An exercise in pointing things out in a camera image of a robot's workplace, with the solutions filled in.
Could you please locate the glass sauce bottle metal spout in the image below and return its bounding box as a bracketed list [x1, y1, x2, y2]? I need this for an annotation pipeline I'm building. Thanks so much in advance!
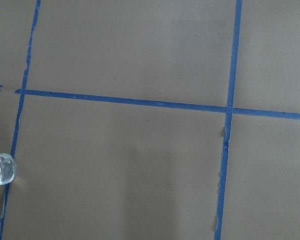
[0, 153, 17, 186]

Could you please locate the brown paper table cover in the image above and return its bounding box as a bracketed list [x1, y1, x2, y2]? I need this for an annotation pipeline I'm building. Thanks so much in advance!
[0, 0, 300, 240]

